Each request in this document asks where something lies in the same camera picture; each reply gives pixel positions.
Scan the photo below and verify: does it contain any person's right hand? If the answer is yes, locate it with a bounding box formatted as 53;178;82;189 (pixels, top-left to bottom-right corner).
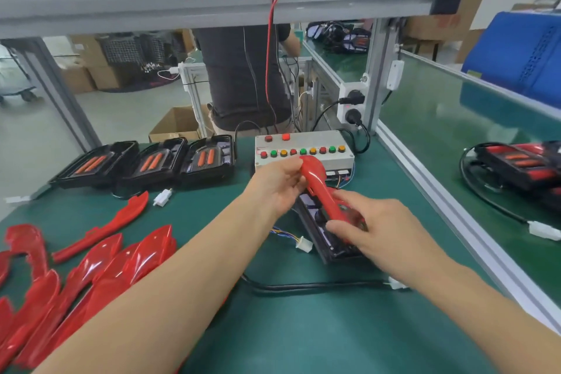
326;189;457;292

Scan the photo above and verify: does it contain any person's left hand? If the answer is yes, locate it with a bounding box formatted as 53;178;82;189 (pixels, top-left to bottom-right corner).
241;156;308;221

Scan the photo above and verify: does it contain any red curved lens cover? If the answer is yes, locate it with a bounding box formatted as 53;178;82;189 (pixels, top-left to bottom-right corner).
300;154;365;228

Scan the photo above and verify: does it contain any coloured wire harness with connector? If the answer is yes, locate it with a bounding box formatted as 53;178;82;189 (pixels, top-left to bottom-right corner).
272;227;315;254

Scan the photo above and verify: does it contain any pile of black lamp housings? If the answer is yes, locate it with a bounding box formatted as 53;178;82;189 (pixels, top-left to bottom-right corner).
48;134;236;208

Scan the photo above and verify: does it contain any person's left forearm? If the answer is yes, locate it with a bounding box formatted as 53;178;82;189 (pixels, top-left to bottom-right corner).
35;198;282;374

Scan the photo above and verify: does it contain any person's right forearm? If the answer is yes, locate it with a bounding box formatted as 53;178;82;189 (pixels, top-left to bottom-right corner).
425;255;561;374

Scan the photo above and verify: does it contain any beige test button box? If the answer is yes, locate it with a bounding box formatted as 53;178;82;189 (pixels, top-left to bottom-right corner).
254;130;356;186

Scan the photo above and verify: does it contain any white power strip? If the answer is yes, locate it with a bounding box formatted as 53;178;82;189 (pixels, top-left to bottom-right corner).
337;80;369;131

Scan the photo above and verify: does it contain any low open cardboard carton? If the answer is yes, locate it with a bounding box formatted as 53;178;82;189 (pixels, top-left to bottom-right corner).
149;106;212;144

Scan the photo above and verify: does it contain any white metal stand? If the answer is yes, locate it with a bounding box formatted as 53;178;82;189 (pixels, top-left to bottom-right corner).
178;61;212;138

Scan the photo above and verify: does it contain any large cardboard box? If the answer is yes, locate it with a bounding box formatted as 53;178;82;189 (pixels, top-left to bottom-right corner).
70;34;133;90

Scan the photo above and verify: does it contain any black mesh basket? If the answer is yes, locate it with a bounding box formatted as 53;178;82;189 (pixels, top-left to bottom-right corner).
96;32;176;65

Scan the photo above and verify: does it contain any pile of red lens covers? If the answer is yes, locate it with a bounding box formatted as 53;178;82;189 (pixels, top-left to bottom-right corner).
0;191;179;372

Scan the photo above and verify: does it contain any blue plastic crate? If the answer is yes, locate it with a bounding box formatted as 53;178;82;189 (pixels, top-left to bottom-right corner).
462;10;561;109

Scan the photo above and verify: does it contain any small cardboard box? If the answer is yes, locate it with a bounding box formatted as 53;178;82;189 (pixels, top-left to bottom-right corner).
54;63;96;94

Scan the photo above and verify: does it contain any flat platform trolley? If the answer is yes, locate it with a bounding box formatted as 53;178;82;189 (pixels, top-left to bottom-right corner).
0;58;38;106

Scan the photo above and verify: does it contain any red power cable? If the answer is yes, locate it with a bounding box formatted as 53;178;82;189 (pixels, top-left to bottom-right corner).
265;0;299;134

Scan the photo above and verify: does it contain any white switch box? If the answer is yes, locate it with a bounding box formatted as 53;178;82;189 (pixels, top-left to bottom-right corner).
386;60;405;92

